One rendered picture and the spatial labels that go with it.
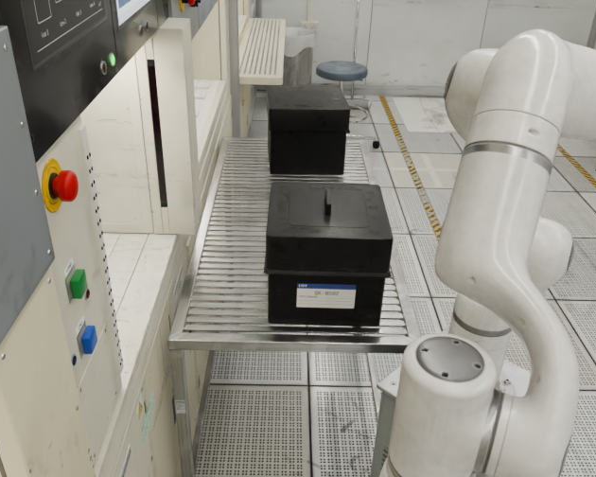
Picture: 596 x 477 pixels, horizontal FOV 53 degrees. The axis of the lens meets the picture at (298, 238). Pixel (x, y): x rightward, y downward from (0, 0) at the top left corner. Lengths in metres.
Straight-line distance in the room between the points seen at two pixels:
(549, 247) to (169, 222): 0.95
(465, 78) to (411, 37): 4.88
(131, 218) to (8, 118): 0.99
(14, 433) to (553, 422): 0.55
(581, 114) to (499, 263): 0.25
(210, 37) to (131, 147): 1.45
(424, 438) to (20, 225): 0.46
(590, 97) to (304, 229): 0.76
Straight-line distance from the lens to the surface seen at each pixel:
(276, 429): 2.26
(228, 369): 2.48
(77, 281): 0.87
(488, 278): 0.59
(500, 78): 0.66
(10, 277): 0.68
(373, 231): 1.37
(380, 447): 1.47
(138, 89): 1.50
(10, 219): 0.68
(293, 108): 2.13
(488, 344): 1.24
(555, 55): 0.68
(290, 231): 1.35
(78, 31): 0.92
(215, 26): 2.91
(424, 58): 5.78
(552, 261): 1.13
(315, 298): 1.43
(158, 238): 1.63
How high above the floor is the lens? 1.69
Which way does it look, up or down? 31 degrees down
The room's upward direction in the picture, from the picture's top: 2 degrees clockwise
